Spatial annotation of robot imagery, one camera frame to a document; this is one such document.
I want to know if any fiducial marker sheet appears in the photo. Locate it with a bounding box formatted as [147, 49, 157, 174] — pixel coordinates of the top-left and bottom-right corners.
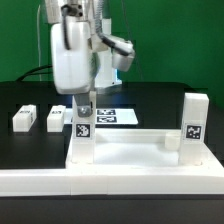
[63, 108, 139, 126]

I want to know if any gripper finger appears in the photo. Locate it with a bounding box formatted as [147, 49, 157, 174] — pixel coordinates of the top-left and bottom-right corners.
[74, 92, 93, 117]

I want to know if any grey thin cable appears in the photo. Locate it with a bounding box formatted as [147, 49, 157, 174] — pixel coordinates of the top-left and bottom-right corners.
[37, 4, 43, 82]

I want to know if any white L-shaped fence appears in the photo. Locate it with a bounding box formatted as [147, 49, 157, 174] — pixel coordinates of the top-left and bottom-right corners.
[0, 166, 224, 197]

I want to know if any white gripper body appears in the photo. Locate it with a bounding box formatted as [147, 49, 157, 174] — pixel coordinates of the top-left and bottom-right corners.
[51, 16, 97, 94]

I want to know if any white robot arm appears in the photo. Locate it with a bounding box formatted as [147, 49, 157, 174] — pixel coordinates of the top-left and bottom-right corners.
[43, 0, 109, 117]

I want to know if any white desk top tray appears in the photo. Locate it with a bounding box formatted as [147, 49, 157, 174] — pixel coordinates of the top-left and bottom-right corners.
[66, 128, 222, 170]

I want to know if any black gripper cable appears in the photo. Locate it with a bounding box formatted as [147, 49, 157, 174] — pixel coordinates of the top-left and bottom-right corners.
[61, 4, 72, 51]

